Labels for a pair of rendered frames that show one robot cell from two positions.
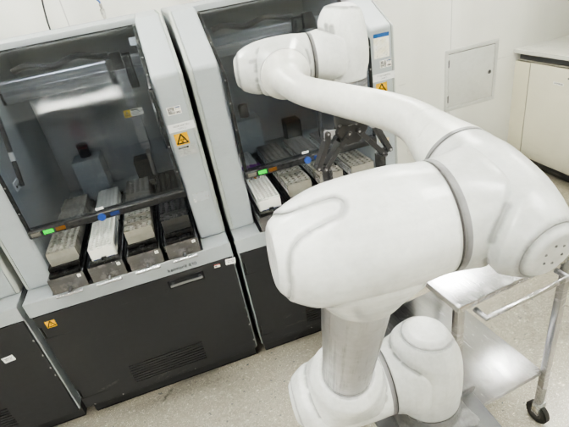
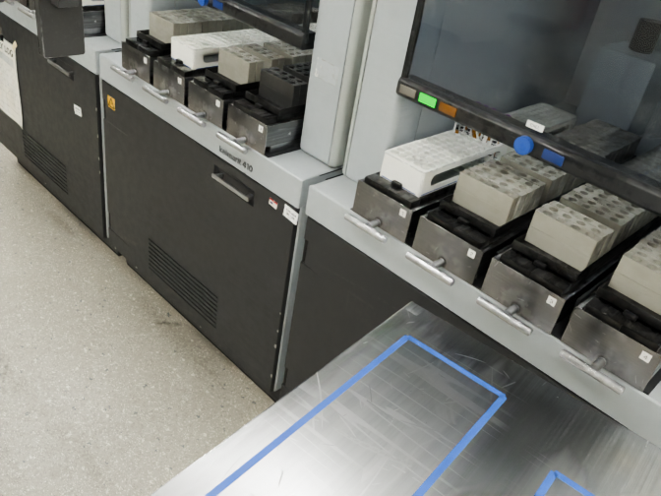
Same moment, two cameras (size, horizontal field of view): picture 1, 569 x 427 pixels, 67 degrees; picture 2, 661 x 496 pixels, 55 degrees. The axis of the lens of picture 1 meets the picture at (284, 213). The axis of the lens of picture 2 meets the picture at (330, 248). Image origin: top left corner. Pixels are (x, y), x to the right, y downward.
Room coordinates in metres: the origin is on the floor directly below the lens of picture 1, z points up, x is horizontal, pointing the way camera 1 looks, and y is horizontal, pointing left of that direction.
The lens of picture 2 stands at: (0.88, -0.73, 1.35)
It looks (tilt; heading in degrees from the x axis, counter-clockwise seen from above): 33 degrees down; 52
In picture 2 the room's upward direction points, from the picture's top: 10 degrees clockwise
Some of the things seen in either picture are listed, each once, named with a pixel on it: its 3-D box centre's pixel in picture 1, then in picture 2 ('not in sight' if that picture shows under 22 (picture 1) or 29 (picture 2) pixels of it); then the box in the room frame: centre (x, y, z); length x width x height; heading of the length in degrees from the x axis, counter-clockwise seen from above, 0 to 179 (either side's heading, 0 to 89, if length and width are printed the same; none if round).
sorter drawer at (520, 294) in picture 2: not in sight; (606, 234); (1.97, -0.19, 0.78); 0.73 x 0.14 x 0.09; 12
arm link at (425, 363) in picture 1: (422, 363); not in sight; (0.66, -0.25, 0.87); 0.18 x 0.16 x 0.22; 96
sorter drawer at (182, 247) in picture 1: (176, 213); (345, 103); (1.82, 0.50, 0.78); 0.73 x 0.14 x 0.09; 12
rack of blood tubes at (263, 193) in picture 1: (262, 191); (447, 159); (1.77, 0.08, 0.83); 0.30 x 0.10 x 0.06; 12
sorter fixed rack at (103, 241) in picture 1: (105, 235); (229, 49); (1.62, 0.77, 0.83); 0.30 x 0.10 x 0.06; 12
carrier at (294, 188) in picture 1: (299, 187); (484, 198); (1.70, -0.09, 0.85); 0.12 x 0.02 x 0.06; 103
